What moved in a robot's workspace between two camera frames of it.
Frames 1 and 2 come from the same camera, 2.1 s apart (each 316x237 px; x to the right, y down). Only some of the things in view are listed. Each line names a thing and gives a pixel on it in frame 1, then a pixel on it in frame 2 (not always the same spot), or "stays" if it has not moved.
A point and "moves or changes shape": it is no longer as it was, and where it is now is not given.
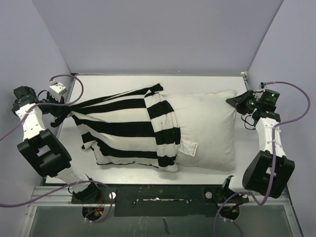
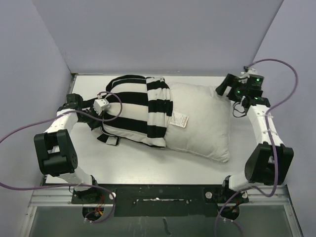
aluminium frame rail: (61, 198) stays
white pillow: (208, 126) moves or changes shape
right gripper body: (249, 103) -> (238, 89)
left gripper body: (52, 109) -> (91, 122)
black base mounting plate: (177, 200) stays
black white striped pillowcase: (138, 127) moves or changes shape
